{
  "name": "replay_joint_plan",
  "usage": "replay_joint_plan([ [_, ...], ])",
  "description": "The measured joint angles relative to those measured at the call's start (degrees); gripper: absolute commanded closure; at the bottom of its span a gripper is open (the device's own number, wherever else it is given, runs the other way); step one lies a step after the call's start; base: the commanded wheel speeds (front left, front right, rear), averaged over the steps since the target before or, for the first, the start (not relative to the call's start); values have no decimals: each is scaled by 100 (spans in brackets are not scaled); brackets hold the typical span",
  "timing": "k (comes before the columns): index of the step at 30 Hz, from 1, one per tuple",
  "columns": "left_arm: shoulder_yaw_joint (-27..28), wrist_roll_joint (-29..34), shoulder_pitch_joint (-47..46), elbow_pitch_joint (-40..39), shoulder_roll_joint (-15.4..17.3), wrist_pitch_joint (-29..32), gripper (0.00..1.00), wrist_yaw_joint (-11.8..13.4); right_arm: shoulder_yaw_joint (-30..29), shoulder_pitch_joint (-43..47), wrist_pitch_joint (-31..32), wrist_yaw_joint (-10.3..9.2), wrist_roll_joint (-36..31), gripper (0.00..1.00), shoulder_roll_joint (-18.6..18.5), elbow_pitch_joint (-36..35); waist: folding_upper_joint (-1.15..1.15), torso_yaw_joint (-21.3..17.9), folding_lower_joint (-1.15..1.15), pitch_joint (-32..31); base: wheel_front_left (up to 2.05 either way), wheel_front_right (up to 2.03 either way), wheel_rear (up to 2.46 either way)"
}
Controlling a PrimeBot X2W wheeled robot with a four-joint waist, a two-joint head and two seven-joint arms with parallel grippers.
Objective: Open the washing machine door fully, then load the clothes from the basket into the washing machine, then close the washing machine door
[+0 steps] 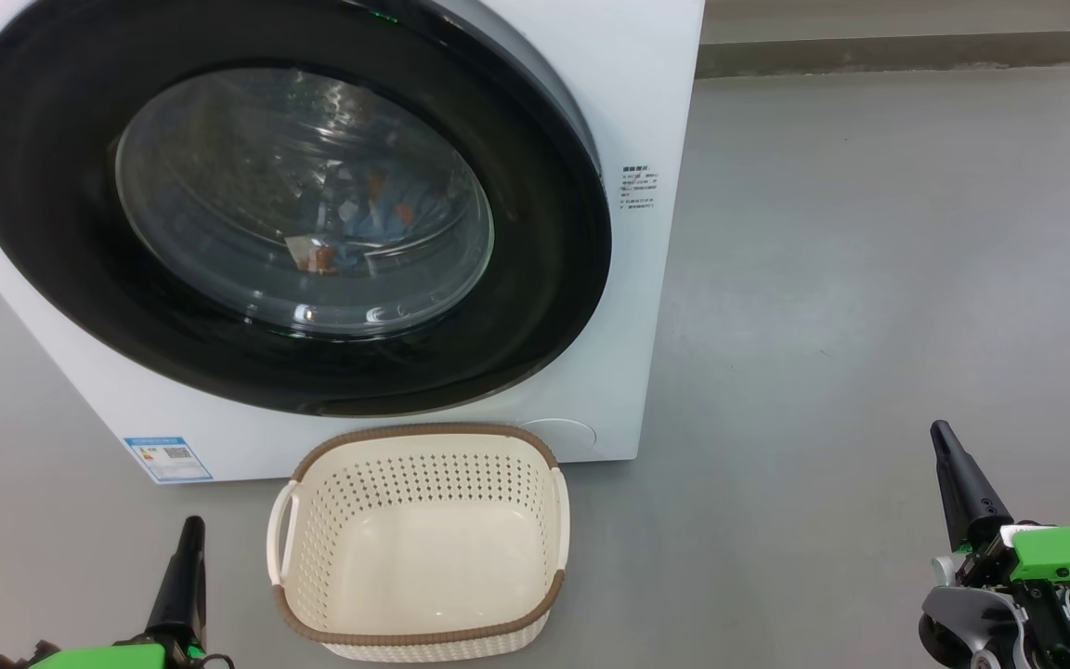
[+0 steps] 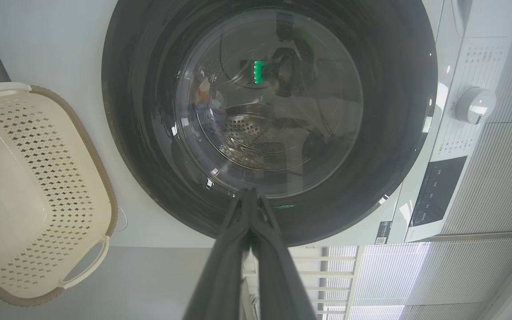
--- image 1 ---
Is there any cream perforated laundry basket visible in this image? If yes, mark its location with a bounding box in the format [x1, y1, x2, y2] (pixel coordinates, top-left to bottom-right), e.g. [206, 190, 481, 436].
[266, 423, 571, 663]

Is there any black round glass washer door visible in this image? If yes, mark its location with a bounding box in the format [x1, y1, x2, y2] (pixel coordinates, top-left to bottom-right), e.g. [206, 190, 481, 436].
[0, 0, 612, 418]

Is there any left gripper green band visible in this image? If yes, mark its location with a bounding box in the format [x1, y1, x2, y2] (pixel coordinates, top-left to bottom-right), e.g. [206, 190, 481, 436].
[0, 516, 213, 669]

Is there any blue garment with orange print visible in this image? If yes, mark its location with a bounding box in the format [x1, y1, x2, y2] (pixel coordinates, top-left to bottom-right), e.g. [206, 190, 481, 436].
[335, 163, 457, 244]
[284, 232, 378, 277]

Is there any white front-load washing machine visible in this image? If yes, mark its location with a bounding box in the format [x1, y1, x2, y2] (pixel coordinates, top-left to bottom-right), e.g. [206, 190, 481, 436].
[0, 0, 706, 486]

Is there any round white filter cover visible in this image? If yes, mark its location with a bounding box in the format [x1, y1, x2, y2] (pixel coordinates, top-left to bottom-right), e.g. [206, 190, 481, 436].
[518, 418, 597, 458]

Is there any blue energy label sticker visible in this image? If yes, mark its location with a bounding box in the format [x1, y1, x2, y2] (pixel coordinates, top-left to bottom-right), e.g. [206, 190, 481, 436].
[124, 435, 214, 484]

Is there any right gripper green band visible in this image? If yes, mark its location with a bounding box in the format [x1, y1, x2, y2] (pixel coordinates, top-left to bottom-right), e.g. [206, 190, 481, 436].
[918, 420, 1070, 669]

